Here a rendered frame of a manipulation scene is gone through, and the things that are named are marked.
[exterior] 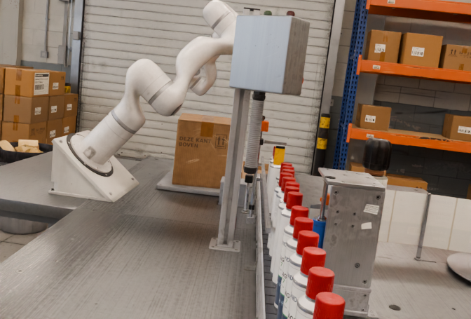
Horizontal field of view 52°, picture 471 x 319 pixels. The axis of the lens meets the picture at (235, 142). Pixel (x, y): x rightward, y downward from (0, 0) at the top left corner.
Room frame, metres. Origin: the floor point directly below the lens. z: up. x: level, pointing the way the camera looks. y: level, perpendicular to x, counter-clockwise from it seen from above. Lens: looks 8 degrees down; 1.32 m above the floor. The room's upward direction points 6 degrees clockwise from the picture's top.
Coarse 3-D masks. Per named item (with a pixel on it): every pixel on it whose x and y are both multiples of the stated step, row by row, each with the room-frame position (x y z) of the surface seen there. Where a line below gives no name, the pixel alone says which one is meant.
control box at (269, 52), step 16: (240, 16) 1.27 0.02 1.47; (256, 16) 1.24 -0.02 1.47; (272, 16) 1.21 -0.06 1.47; (288, 16) 1.19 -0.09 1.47; (240, 32) 1.27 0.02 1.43; (256, 32) 1.24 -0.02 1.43; (272, 32) 1.21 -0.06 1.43; (288, 32) 1.18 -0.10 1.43; (304, 32) 1.23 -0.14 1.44; (240, 48) 1.26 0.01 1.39; (256, 48) 1.23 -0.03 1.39; (272, 48) 1.20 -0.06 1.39; (288, 48) 1.18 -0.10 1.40; (304, 48) 1.24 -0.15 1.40; (240, 64) 1.26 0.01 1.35; (256, 64) 1.23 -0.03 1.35; (272, 64) 1.20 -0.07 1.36; (288, 64) 1.19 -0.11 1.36; (304, 64) 1.25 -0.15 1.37; (240, 80) 1.26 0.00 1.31; (256, 80) 1.23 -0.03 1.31; (272, 80) 1.20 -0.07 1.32; (288, 80) 1.19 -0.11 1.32
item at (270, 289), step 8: (264, 224) 1.41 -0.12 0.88; (264, 232) 1.34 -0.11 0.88; (264, 240) 1.27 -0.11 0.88; (264, 248) 1.21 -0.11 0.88; (264, 256) 1.15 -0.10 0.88; (264, 264) 1.10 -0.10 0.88; (264, 272) 1.05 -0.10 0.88; (264, 280) 1.01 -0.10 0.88; (264, 288) 1.05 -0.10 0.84; (272, 288) 0.97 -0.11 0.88; (272, 296) 0.93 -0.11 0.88; (272, 304) 0.90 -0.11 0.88; (272, 312) 0.86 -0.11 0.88
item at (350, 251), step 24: (336, 192) 0.88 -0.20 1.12; (360, 192) 0.88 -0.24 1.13; (384, 192) 0.88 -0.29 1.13; (336, 216) 0.88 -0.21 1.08; (360, 216) 0.88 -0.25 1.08; (336, 240) 0.88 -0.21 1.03; (360, 240) 0.88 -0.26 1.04; (336, 264) 0.88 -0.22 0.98; (360, 264) 0.88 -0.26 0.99; (336, 288) 0.88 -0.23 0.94; (360, 288) 0.88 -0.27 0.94; (360, 312) 0.88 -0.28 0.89
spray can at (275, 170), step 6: (270, 168) 1.54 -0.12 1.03; (276, 168) 1.53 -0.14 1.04; (270, 174) 1.54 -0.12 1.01; (276, 174) 1.52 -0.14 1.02; (270, 180) 1.53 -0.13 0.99; (270, 186) 1.53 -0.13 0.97; (270, 192) 1.53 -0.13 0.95; (270, 198) 1.53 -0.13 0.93; (270, 204) 1.53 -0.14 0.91; (270, 210) 1.53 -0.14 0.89
